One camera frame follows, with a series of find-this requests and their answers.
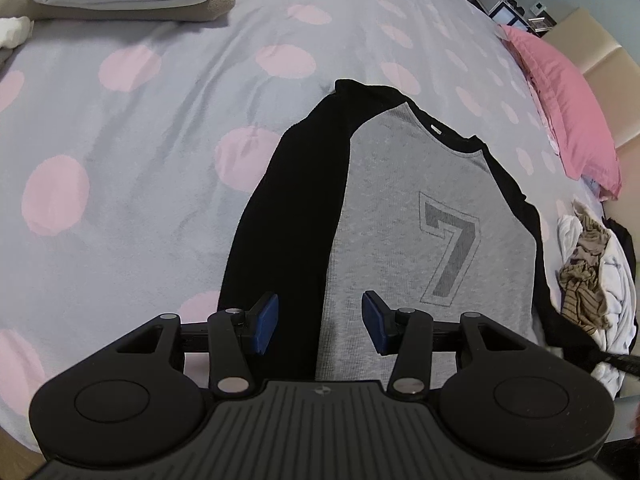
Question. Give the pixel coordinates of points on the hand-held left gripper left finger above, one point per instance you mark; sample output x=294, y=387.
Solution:
x=264, y=322

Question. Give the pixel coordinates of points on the black crumpled garment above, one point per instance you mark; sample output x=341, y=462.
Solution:
x=622, y=240

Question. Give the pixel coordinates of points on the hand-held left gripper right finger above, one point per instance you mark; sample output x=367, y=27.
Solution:
x=375, y=322

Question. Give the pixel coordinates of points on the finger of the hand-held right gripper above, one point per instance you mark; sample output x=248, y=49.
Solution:
x=622, y=362

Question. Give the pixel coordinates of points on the pink pillow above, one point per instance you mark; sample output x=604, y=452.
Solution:
x=570, y=105

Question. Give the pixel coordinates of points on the beige padded headboard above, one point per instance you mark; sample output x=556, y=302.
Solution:
x=610, y=60

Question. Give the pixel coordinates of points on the grey and black raglan shirt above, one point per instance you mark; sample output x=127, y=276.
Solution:
x=400, y=185

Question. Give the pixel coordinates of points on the polka dot bedspread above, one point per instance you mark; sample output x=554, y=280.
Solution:
x=150, y=160

